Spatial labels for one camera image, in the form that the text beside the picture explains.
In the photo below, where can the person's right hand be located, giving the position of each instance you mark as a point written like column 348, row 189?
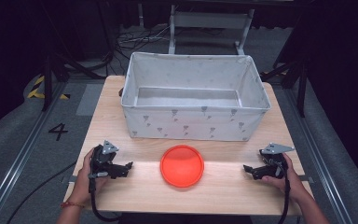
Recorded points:
column 292, row 183

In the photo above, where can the metal floor rail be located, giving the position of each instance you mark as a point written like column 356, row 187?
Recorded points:
column 323, row 165
column 15, row 165

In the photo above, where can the white fabric storage box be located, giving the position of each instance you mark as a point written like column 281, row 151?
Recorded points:
column 195, row 123

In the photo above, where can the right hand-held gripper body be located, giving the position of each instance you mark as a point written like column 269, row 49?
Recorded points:
column 275, row 158

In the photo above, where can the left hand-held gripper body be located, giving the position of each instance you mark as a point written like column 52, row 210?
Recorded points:
column 101, row 161

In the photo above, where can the person's left hand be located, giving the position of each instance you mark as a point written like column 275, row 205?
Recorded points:
column 85, row 183

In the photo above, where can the red round plate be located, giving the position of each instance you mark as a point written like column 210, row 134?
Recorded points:
column 182, row 166

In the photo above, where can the grey metal stand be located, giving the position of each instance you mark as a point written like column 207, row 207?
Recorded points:
column 209, row 20

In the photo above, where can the black tripod stand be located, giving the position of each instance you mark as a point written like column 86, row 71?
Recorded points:
column 47, row 84
column 301, row 84

